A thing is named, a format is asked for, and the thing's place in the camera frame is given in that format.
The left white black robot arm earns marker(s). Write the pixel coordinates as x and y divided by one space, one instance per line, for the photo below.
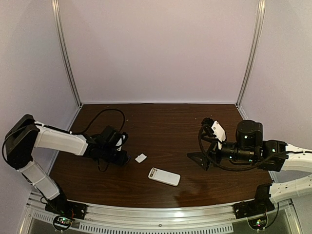
28 134

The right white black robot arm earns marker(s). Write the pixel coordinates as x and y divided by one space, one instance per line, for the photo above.
250 151

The white remote control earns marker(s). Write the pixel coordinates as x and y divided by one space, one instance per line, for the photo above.
164 177

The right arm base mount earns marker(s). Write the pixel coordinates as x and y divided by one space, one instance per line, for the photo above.
256 212

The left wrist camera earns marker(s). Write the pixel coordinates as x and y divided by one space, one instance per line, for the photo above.
124 137

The white battery cover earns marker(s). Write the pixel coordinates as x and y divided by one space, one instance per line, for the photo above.
140 158

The left aluminium corner post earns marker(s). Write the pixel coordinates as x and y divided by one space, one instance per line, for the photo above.
64 51

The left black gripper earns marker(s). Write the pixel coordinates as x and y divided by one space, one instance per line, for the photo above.
120 161

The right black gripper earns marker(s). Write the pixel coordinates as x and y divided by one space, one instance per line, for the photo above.
205 164

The right aluminium corner post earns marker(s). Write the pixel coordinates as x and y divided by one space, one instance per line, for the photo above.
258 27

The aluminium corner post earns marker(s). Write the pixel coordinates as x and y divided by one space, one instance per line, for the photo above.
258 27
64 51

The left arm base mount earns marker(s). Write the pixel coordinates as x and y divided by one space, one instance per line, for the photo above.
66 215

